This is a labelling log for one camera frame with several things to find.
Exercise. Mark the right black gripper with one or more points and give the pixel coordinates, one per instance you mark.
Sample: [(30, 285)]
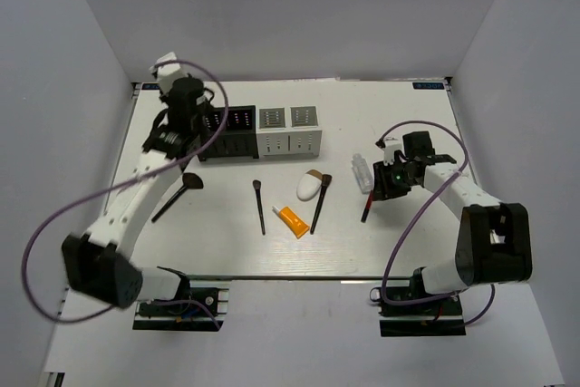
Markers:
[(382, 189)]

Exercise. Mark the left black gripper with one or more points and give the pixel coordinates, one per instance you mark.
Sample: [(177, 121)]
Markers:
[(164, 100)]

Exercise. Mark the red lipstick pen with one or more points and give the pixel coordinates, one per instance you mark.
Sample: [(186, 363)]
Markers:
[(367, 208)]

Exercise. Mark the black flat-head makeup brush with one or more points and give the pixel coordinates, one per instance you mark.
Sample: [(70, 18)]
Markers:
[(326, 181)]

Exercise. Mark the black fan makeup brush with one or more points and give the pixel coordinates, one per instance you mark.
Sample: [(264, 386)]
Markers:
[(190, 181)]

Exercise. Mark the white oval makeup sponge case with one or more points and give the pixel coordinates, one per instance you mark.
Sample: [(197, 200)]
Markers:
[(309, 185)]

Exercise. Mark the orange cream tube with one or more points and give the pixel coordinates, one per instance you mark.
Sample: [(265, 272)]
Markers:
[(296, 225)]

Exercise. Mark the thin black makeup brush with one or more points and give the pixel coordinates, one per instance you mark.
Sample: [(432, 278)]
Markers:
[(257, 188)]

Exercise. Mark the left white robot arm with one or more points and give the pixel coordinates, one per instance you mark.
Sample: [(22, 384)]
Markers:
[(98, 263)]

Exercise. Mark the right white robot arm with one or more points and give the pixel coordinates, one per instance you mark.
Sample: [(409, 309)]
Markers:
[(493, 244)]

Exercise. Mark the clear plastic bottle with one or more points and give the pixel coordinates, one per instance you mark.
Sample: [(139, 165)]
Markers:
[(362, 173)]

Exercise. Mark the black organizer box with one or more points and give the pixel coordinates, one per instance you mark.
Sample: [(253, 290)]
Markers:
[(238, 139)]

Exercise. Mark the white organizer box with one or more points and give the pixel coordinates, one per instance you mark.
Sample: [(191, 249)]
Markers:
[(290, 131)]

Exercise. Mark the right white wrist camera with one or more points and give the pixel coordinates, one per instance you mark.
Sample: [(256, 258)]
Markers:
[(392, 150)]

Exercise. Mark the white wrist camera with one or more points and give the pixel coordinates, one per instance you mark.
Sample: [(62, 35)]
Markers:
[(392, 150), (166, 75)]

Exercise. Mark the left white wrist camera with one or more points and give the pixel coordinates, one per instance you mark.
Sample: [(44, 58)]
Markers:
[(166, 75)]

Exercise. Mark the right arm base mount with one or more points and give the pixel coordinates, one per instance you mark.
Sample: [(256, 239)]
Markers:
[(435, 319)]

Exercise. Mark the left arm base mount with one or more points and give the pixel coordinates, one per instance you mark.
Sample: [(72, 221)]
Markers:
[(171, 301)]

